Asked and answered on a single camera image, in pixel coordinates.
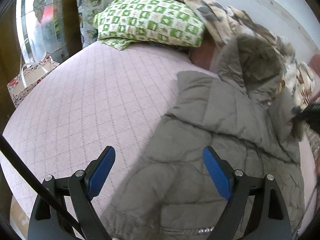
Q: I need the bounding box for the striped floral cushion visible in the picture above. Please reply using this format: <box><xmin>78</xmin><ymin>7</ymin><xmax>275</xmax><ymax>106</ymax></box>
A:
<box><xmin>306</xmin><ymin>127</ymin><xmax>320</xmax><ymax>163</ymax></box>

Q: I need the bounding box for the cardboard box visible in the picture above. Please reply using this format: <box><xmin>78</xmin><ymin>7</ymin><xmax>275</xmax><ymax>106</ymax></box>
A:
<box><xmin>9</xmin><ymin>199</ymin><xmax>30</xmax><ymax>239</ymax></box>

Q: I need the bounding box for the window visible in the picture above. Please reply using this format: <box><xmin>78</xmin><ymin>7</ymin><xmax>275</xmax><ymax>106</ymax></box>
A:
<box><xmin>15</xmin><ymin>0</ymin><xmax>69</xmax><ymax>63</ymax></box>

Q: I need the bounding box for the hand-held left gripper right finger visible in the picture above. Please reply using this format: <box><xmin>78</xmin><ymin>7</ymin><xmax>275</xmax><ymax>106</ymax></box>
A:
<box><xmin>202</xmin><ymin>145</ymin><xmax>293</xmax><ymax>240</ymax></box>

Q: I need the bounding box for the pink cushion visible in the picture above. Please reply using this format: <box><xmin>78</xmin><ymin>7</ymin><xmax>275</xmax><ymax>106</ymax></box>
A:
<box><xmin>309</xmin><ymin>55</ymin><xmax>320</xmax><ymax>80</ymax></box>

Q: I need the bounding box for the pink quilted bed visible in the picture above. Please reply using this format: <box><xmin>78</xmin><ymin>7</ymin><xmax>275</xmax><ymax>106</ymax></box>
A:
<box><xmin>0</xmin><ymin>40</ymin><xmax>320</xmax><ymax>240</ymax></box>

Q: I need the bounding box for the green checkered pillow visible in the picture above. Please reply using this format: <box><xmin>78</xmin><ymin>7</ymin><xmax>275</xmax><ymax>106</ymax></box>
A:
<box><xmin>93</xmin><ymin>0</ymin><xmax>208</xmax><ymax>51</ymax></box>

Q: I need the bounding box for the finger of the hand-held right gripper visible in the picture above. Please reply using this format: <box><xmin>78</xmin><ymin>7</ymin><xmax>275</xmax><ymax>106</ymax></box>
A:
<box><xmin>291</xmin><ymin>102</ymin><xmax>320</xmax><ymax>130</ymax></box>

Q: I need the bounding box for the grey puffer jacket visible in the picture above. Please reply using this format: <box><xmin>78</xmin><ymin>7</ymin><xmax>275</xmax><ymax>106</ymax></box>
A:
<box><xmin>100</xmin><ymin>34</ymin><xmax>307</xmax><ymax>240</ymax></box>

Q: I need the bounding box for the leaf print blanket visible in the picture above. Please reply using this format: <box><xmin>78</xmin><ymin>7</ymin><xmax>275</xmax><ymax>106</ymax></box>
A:
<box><xmin>172</xmin><ymin>0</ymin><xmax>316</xmax><ymax>110</ymax></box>

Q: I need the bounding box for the floral print bag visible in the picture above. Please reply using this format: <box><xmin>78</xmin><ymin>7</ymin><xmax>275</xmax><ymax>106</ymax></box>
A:
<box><xmin>7</xmin><ymin>55</ymin><xmax>60</xmax><ymax>109</ymax></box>

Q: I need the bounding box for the floral patterned pillow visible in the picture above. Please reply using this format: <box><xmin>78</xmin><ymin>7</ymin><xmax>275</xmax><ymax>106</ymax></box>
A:
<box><xmin>76</xmin><ymin>0</ymin><xmax>104</xmax><ymax>49</ymax></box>

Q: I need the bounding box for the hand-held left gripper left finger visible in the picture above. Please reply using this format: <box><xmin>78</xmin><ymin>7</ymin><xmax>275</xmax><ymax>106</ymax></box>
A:
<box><xmin>27</xmin><ymin>145</ymin><xmax>117</xmax><ymax>240</ymax></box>

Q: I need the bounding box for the brown wooden frame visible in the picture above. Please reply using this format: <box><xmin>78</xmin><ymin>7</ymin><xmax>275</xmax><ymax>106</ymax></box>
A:
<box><xmin>61</xmin><ymin>0</ymin><xmax>84</xmax><ymax>54</ymax></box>

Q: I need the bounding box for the black cable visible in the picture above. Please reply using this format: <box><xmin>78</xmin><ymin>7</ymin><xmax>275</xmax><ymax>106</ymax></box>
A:
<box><xmin>0</xmin><ymin>135</ymin><xmax>84</xmax><ymax>240</ymax></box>

